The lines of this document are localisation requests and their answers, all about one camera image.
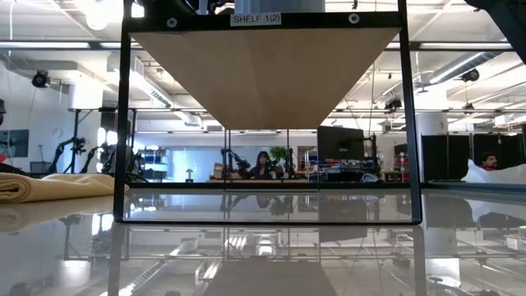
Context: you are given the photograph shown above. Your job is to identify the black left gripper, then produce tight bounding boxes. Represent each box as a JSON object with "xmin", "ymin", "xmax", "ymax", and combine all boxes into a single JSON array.
[{"xmin": 142, "ymin": 0, "xmax": 236, "ymax": 18}]

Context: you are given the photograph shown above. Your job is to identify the white shelf label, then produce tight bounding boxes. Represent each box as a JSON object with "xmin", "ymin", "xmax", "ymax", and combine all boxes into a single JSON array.
[{"xmin": 229, "ymin": 12, "xmax": 283, "ymax": 27}]

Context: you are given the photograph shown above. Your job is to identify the black-framed wooden shelf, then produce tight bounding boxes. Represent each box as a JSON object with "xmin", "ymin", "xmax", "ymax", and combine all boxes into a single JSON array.
[{"xmin": 113, "ymin": 0, "xmax": 423, "ymax": 226}]

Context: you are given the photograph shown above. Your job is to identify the green potted plant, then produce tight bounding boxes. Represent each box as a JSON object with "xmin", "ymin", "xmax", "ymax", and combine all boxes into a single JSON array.
[{"xmin": 269, "ymin": 146, "xmax": 289, "ymax": 164}]

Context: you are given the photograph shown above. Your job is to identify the seated person at desk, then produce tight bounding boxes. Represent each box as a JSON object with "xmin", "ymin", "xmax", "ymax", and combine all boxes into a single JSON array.
[{"xmin": 247, "ymin": 150, "xmax": 277, "ymax": 180}]

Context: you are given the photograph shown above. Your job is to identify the black monitor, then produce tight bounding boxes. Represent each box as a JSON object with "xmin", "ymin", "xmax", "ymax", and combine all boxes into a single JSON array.
[{"xmin": 316, "ymin": 125, "xmax": 367, "ymax": 162}]

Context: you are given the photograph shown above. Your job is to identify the white room column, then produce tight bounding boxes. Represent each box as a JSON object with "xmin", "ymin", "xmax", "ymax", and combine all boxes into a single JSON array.
[{"xmin": 416, "ymin": 112, "xmax": 450, "ymax": 183}]

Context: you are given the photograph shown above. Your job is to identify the yellow folded cloth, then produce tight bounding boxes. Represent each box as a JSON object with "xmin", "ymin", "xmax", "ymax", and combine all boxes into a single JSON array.
[{"xmin": 0, "ymin": 172, "xmax": 130, "ymax": 204}]

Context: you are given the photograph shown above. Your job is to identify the black room partition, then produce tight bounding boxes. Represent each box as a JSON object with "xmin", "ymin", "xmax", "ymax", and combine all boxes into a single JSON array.
[{"xmin": 420, "ymin": 133, "xmax": 526, "ymax": 183}]

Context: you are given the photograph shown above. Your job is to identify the person behind white sheet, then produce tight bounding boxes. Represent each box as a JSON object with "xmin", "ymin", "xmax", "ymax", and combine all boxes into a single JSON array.
[{"xmin": 478, "ymin": 151, "xmax": 498, "ymax": 172}]

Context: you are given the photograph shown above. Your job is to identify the white sheet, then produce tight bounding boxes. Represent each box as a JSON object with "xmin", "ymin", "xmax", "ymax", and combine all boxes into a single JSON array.
[{"xmin": 461, "ymin": 159, "xmax": 526, "ymax": 186}]

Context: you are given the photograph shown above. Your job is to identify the dark wall screen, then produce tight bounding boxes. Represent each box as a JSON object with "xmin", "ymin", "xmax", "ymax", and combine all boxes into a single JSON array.
[{"xmin": 0, "ymin": 129, "xmax": 30, "ymax": 160}]

